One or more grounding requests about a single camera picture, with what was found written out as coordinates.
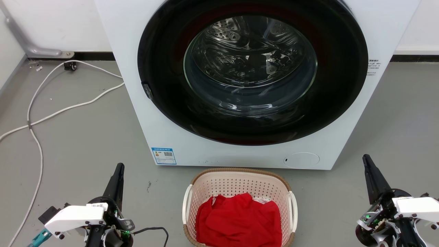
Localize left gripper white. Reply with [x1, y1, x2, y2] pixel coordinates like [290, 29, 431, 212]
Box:
[38, 163, 135, 247]

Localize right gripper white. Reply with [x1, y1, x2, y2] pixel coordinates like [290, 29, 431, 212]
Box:
[355, 154, 439, 247]

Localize beige plastic laundry basket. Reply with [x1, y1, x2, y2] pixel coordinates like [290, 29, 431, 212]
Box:
[182, 167, 298, 247]

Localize white front-load washing machine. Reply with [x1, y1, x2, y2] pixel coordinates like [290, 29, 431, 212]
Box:
[94, 0, 422, 170]

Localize blue energy label sticker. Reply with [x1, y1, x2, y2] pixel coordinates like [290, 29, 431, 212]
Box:
[151, 148, 177, 165]

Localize round white filter cover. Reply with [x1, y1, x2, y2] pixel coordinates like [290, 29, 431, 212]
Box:
[283, 152, 320, 169]

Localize white garment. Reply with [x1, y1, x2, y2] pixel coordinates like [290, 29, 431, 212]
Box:
[209, 195, 275, 205]

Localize black round washer door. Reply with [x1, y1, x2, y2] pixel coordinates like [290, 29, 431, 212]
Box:
[137, 0, 369, 146]

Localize red garment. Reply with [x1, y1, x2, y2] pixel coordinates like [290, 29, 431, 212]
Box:
[195, 193, 283, 247]

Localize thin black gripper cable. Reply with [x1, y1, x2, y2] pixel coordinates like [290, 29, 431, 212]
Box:
[132, 226, 169, 247]

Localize teal cable connector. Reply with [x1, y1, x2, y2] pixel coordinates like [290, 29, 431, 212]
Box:
[27, 229, 52, 247]

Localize long looping white cable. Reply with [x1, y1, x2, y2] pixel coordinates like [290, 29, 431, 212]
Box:
[8, 60, 124, 247]

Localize grey wall pipe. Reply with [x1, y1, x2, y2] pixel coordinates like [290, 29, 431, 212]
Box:
[0, 0, 74, 58]

